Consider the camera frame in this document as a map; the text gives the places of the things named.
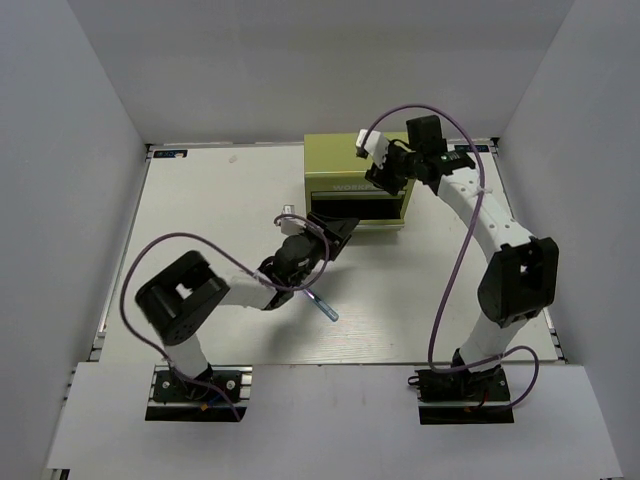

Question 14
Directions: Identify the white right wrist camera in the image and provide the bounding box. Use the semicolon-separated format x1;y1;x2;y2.
355;129;390;169

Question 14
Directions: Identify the right corner label sticker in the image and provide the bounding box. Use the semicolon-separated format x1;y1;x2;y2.
454;144;491;153

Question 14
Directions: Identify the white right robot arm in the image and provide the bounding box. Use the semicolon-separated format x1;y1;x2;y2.
355;115;559;399

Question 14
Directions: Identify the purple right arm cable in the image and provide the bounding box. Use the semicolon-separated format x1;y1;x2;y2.
367;103;541;412

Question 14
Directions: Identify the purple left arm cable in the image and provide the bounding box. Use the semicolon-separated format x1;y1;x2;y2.
121;213;331;421

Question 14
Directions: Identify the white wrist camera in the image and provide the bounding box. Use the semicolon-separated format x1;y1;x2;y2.
274;204;304;236
355;129;390;169

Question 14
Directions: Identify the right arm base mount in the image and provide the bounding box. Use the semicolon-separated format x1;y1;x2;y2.
407;366;514;425

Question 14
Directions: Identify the light blue pen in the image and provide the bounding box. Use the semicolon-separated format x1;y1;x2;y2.
304;289;339;322

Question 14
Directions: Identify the green metal drawer chest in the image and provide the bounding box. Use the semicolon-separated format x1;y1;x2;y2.
304;133;414;221

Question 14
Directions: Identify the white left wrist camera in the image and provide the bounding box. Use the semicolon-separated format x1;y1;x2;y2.
274;204;304;236

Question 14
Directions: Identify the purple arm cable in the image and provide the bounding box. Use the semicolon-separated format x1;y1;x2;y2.
367;103;541;412
121;213;331;421

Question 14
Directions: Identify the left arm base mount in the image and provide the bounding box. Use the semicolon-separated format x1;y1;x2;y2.
145;366;253;423

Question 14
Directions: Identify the left corner label sticker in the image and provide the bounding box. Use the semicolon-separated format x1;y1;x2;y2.
153;149;188;159

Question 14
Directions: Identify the corner label sticker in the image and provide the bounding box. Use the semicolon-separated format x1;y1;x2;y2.
153;149;188;159
454;144;491;153

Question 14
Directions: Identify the green top drawer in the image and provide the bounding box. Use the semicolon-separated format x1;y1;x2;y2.
311;189;406;201

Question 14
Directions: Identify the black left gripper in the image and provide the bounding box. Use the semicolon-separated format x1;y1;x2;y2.
291;212;359;288

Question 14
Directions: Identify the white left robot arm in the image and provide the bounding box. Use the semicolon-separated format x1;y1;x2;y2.
123;206;360;399

